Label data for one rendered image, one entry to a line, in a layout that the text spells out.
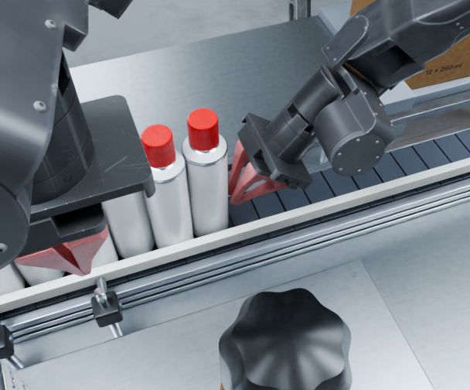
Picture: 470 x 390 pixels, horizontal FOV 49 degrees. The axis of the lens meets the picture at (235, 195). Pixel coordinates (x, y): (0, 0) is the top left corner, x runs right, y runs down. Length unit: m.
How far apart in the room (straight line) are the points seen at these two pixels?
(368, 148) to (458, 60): 0.49
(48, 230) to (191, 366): 0.40
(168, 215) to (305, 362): 0.34
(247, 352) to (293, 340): 0.03
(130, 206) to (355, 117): 0.26
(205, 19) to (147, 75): 1.62
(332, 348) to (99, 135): 0.18
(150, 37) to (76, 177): 2.29
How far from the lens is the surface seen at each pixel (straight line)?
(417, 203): 0.79
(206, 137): 0.55
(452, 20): 0.54
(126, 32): 2.57
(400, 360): 0.66
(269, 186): 0.65
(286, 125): 0.60
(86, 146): 0.25
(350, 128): 0.53
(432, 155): 0.84
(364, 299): 0.68
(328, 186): 0.76
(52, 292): 0.67
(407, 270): 0.77
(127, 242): 0.65
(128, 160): 0.25
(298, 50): 1.06
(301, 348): 0.31
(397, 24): 0.54
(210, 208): 0.63
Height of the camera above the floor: 1.47
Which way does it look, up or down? 53 degrees down
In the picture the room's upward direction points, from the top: straight up
